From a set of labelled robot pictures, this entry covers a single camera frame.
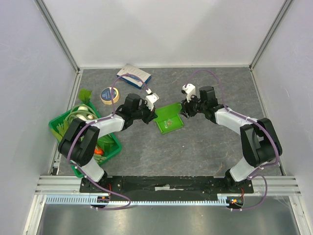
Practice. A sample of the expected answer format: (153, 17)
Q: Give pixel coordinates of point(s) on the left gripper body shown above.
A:
(146, 114)

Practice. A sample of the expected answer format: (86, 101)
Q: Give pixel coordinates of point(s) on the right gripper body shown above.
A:
(187, 107)

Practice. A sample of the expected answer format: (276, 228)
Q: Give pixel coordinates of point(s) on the green paper box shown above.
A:
(168, 118)

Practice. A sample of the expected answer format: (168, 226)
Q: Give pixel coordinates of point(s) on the small clear zip bag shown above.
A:
(168, 123)

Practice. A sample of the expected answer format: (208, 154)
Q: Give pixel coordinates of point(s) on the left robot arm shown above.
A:
(79, 141)

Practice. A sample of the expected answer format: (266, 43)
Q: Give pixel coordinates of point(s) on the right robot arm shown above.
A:
(260, 144)

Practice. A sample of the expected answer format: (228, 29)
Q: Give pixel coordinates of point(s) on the white razor box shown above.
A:
(133, 76)

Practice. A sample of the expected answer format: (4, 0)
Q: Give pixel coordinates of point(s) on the masking tape roll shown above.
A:
(109, 96)

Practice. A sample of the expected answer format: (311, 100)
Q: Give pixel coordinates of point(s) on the toy bok choy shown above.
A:
(105, 142)

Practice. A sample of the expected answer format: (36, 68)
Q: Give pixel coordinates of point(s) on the orange toy carrot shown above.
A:
(98, 151)

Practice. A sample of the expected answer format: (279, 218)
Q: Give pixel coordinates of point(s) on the toy green leaf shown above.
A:
(85, 96)

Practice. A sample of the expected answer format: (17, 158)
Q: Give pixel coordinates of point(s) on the white toy radish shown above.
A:
(83, 109)

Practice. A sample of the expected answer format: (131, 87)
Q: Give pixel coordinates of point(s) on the green plastic basket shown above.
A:
(57, 128)

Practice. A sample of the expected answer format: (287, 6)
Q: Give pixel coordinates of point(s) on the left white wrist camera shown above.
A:
(151, 99)

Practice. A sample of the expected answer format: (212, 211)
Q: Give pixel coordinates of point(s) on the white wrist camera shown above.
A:
(189, 90)
(151, 99)

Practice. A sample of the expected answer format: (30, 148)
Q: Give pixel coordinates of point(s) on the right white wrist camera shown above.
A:
(189, 90)

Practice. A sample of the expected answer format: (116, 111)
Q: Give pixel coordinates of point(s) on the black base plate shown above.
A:
(203, 184)

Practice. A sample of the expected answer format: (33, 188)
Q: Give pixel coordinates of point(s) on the slotted cable duct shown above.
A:
(100, 200)

